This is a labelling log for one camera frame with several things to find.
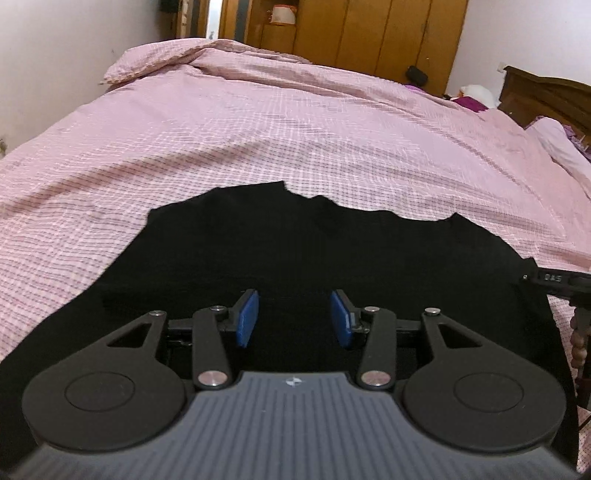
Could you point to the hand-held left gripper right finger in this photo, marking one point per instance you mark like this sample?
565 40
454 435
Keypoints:
342 318

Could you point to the pink checked duvet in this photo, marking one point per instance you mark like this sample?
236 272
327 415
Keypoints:
277 115

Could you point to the white container with red rim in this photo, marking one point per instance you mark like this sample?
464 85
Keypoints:
282 14

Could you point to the wooden wardrobe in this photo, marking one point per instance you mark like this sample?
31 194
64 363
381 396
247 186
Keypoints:
369 37

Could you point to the black small garment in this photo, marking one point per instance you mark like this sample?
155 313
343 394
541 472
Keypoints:
277 240

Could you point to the white plush item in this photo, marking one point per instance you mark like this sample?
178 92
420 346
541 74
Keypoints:
478 92

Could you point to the dark wooden headboard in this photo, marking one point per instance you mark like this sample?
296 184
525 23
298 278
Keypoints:
549 97

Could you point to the turned wooden post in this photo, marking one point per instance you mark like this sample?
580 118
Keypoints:
581 341

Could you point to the purple cloth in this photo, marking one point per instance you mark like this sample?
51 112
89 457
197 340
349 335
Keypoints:
473 104

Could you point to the small black bag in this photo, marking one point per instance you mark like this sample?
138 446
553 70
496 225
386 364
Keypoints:
416 76

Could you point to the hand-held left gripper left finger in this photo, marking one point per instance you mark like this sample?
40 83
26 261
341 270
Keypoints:
245 318

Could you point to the wooden door with glass panel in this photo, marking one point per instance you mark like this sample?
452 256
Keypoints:
240 21

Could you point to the light pink pillow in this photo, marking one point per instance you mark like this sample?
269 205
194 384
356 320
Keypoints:
561 145

